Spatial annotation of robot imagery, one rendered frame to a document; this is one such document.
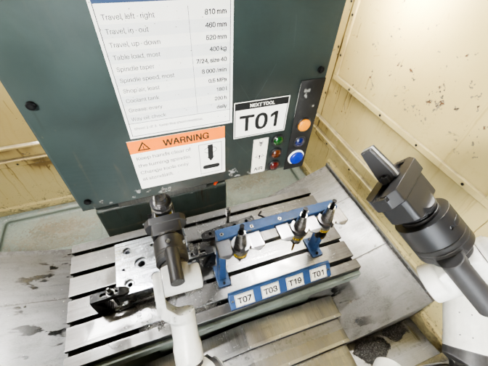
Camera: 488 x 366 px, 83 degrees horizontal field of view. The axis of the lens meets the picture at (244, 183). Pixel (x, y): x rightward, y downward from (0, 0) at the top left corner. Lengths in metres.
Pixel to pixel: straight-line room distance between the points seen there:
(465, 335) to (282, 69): 0.68
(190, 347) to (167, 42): 0.67
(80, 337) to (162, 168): 0.90
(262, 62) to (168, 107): 0.15
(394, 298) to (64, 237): 1.79
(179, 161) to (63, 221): 1.60
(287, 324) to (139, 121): 1.11
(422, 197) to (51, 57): 0.53
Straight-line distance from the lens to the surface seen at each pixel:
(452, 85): 1.20
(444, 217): 0.51
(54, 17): 0.39
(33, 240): 2.04
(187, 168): 0.50
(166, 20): 0.38
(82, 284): 1.36
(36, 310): 1.65
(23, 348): 1.59
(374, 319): 1.48
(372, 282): 1.51
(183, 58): 0.40
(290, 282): 1.21
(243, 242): 0.90
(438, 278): 0.57
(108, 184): 0.51
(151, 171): 0.50
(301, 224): 0.96
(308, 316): 1.39
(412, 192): 0.49
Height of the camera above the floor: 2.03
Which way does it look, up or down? 47 degrees down
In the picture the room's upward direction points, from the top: 4 degrees clockwise
